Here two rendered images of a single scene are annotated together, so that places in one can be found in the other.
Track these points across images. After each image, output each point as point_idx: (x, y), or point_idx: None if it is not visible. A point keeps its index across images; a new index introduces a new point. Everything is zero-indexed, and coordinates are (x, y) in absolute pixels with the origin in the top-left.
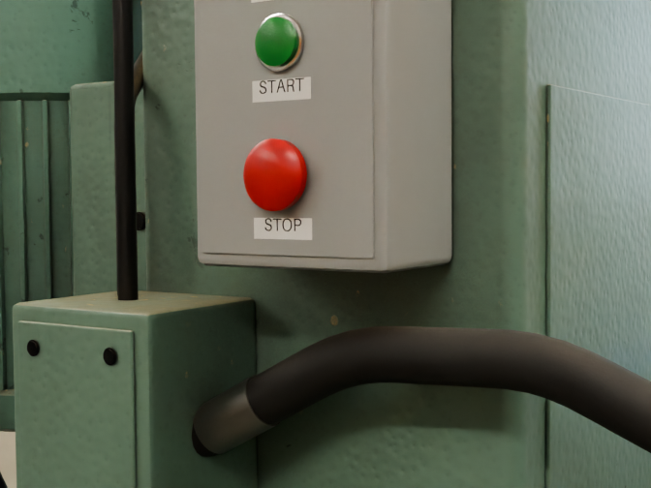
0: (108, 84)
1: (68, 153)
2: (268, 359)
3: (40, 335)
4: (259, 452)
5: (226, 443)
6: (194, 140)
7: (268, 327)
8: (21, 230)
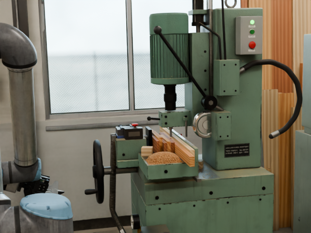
0: (199, 33)
1: (186, 42)
2: None
3: (225, 63)
4: None
5: (240, 74)
6: None
7: None
8: (183, 53)
